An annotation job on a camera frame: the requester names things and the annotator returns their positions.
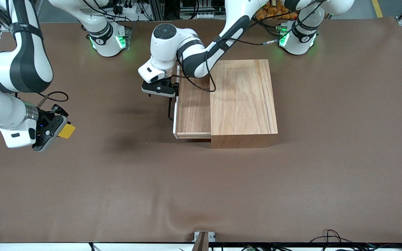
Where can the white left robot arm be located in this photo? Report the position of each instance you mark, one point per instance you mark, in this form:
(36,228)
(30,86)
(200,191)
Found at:
(166,45)

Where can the yellow wooden block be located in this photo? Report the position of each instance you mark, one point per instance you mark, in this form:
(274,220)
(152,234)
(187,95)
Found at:
(67,131)

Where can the brown table cover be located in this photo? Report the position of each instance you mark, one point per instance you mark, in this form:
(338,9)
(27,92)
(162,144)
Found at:
(152,191)

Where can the metal table clamp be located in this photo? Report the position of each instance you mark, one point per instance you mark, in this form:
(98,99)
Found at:
(203,238)

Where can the wooden drawer cabinet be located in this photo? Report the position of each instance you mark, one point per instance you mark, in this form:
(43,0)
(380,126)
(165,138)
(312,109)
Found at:
(243,104)

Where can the white power strip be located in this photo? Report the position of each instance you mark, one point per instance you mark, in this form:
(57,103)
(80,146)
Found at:
(201,15)

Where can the orange object pile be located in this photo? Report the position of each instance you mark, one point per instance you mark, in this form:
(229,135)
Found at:
(274,14)

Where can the white-fronted wooden drawer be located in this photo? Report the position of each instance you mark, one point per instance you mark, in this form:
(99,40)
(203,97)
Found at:
(194,111)

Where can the grey metal base bracket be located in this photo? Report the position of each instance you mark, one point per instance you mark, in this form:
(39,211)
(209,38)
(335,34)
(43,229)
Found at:
(128,35)

